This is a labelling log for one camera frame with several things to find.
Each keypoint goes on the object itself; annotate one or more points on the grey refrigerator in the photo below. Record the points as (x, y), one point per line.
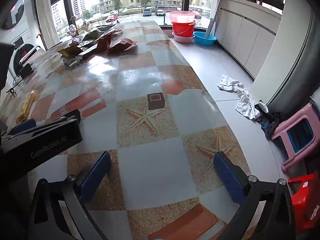
(292, 67)

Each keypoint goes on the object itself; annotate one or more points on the white dryer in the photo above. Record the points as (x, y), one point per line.
(21, 20)

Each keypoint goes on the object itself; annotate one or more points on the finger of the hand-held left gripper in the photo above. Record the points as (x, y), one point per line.
(71, 116)
(22, 126)

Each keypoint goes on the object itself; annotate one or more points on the grey long brush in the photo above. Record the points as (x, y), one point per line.
(208, 28)

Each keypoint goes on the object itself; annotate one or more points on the folded red snack packet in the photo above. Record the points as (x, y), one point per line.
(105, 42)

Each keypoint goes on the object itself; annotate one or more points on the white metal frame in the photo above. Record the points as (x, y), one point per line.
(28, 53)

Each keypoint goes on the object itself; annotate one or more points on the dark cloth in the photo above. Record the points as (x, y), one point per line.
(270, 122)

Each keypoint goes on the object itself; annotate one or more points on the clear plastic snack packet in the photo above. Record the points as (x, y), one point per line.
(71, 62)

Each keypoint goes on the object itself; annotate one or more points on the pink plastic stool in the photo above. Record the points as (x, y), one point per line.
(295, 130)

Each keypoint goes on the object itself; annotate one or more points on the yellow biscuit packet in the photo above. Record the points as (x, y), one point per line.
(26, 107)

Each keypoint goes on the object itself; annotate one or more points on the large red snack bag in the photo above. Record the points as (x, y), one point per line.
(122, 45)

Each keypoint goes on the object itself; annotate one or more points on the white cloth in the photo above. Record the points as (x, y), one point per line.
(241, 96)

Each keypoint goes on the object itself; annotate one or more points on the blue basin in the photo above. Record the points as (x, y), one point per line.
(205, 39)

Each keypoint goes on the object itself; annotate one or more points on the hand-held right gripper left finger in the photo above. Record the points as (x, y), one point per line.
(96, 173)

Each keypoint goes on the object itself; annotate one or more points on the small pink basin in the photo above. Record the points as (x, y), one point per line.
(183, 39)

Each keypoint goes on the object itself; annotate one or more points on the green snack bag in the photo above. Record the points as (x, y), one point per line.
(93, 33)

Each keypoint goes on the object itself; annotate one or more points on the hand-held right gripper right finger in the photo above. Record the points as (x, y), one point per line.
(228, 180)

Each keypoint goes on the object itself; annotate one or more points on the red plastic stool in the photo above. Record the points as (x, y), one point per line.
(305, 200)

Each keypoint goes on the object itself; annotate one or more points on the white cabinet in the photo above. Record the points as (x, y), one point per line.
(250, 37)

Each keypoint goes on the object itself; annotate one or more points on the large pink basin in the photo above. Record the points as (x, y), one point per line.
(182, 17)

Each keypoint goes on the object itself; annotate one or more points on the black charger box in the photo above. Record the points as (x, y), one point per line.
(26, 71)

